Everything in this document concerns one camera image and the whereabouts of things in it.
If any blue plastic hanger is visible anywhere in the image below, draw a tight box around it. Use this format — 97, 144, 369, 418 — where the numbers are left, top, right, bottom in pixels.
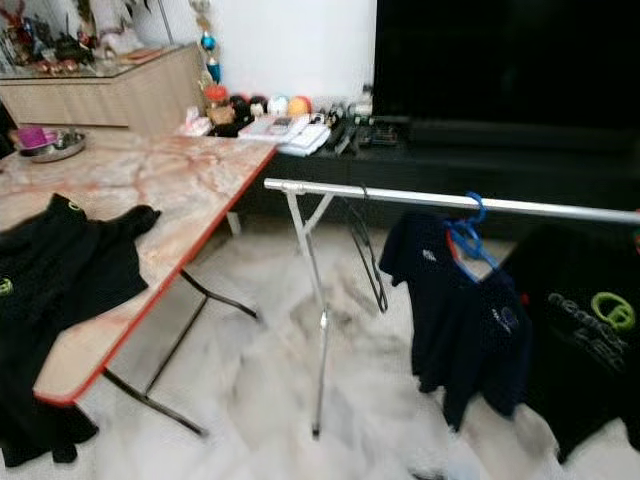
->
445, 192, 501, 273

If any navy blue polo shirt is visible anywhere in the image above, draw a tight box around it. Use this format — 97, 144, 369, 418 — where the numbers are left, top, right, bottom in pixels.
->
378, 210, 533, 431

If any purple cup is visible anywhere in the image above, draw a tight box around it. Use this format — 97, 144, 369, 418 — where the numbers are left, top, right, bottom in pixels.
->
17, 126, 53, 151

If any steel bowl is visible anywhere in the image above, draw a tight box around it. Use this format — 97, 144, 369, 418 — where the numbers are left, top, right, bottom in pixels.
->
20, 132, 88, 164

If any marble pattern folding table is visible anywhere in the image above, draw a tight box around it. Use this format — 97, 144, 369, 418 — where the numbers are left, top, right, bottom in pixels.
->
0, 133, 279, 439

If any light wood sideboard cabinet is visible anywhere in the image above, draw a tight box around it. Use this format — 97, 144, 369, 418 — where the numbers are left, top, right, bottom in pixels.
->
0, 45, 206, 136

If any pink tissue pack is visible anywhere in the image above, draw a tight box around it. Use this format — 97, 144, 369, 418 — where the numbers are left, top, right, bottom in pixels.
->
177, 107, 213, 138

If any white figurine statue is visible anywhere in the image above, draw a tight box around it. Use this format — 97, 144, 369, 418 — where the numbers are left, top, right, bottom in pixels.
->
88, 0, 146, 58

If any red lidded jar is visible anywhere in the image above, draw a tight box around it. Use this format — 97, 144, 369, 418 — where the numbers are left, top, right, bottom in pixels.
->
203, 84, 233, 129

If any gold and blue trophy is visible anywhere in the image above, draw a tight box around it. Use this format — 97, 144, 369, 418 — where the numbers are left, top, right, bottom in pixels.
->
190, 0, 221, 86

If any stack of white papers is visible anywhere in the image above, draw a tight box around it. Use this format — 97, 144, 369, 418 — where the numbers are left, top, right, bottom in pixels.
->
238, 113, 333, 158

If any black remote control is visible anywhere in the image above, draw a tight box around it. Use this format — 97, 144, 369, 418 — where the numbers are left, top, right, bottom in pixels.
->
332, 118, 361, 156

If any white green bottle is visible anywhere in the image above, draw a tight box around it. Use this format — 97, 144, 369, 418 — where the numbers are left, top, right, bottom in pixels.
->
350, 83, 373, 119

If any silver metal clothes rack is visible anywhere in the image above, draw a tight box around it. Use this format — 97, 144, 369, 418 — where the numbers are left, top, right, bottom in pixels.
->
263, 178, 640, 439

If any black television console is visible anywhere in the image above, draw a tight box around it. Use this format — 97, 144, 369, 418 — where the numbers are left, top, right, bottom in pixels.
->
240, 120, 640, 241

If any black flat screen television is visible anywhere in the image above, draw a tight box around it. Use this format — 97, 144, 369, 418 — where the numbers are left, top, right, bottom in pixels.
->
372, 0, 640, 126

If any black wire hanger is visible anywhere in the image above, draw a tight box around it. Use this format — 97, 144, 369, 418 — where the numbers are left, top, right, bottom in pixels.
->
340, 190, 389, 314

